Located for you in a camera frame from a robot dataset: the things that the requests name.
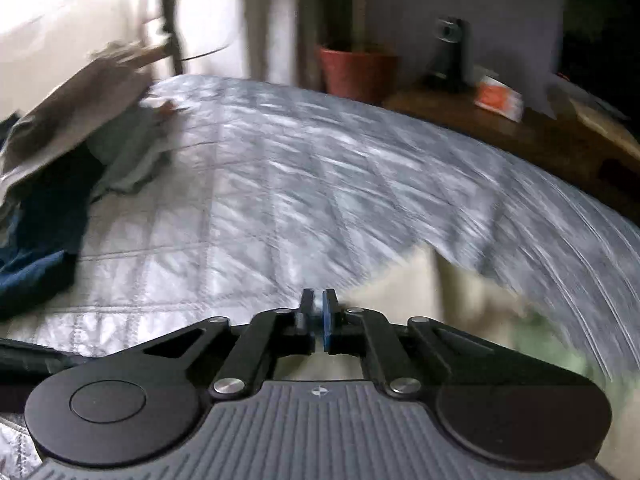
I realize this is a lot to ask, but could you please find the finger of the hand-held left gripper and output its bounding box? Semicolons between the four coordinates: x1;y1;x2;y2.
0;338;96;378

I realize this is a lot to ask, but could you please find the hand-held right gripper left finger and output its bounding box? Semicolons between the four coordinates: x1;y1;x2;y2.
142;288;317;401

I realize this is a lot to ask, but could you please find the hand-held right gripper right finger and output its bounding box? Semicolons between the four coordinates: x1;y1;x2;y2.
322;288;493;400

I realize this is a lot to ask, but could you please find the beige garment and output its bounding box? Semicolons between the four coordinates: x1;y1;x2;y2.
270;242;640;480

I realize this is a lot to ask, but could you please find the silver quilted blanket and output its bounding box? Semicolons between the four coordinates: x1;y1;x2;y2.
0;75;640;480

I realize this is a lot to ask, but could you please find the blue garment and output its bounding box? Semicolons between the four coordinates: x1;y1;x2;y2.
0;155;108;318

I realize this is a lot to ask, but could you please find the grey-green garment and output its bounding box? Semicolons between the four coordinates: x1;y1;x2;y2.
90;105;176;201

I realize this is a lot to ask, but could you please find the terracotta plant pot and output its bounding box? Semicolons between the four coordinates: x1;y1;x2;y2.
317;45;401;106

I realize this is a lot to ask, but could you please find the brown garment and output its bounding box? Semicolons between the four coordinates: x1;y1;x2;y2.
0;42;153;196

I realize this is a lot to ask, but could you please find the orange and white box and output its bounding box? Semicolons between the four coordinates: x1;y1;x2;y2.
472;72;523;123

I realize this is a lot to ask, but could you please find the wooden tv stand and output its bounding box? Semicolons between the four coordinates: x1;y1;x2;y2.
382;80;640;226

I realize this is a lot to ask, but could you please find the black tabletop device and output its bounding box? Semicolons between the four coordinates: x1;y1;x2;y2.
425;17;473;93

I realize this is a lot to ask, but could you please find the tall green houseplant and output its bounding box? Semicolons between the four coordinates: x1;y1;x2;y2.
320;0;368;51

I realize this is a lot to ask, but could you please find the black standing fan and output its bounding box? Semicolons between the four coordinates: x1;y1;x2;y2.
157;0;236;76

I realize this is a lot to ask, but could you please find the black television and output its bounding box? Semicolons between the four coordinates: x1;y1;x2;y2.
560;0;640;91

